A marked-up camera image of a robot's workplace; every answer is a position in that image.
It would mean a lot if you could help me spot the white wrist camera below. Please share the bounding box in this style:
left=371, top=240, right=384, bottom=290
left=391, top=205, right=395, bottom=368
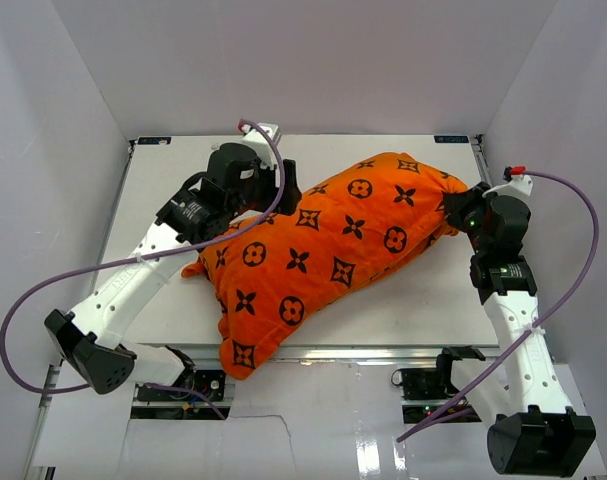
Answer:
left=483, top=166, right=533, bottom=198
left=238, top=120, right=281, bottom=170

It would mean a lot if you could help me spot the right table corner label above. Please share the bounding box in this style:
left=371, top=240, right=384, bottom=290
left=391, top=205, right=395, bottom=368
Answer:
left=434, top=135, right=470, bottom=144

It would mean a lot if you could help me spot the aluminium table edge rail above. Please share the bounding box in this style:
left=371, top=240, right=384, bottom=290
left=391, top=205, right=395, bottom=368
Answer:
left=172, top=344, right=499, bottom=362

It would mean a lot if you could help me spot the table corner label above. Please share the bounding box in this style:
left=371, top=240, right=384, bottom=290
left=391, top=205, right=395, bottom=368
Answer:
left=136, top=136, right=172, bottom=145
left=434, top=135, right=470, bottom=144

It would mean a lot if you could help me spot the left table corner label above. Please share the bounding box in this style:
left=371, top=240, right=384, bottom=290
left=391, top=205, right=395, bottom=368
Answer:
left=136, top=136, right=172, bottom=145

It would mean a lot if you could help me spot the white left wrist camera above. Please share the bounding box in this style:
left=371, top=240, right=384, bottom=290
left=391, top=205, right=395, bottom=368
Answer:
left=238, top=120, right=281, bottom=170

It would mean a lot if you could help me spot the orange black patterned pillowcase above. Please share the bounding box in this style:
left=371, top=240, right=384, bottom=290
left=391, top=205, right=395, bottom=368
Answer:
left=181, top=152, right=468, bottom=380

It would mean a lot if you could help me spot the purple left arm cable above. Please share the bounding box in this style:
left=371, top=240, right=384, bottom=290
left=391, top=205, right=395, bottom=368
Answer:
left=0, top=118, right=286, bottom=420

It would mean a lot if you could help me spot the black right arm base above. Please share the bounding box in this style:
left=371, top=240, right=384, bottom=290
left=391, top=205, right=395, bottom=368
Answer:
left=390, top=346, right=486, bottom=401

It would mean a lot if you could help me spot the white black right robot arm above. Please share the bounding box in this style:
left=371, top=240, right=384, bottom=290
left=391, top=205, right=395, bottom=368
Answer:
left=434, top=183, right=596, bottom=478

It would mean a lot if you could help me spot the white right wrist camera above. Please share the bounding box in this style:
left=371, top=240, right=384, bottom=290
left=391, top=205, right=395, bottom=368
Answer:
left=483, top=166, right=533, bottom=198

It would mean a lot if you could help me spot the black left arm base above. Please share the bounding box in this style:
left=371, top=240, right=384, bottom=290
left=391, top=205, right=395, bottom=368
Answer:
left=135, top=370, right=227, bottom=404

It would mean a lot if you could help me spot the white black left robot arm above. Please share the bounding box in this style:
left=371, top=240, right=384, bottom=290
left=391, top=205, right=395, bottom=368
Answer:
left=45, top=142, right=466, bottom=399

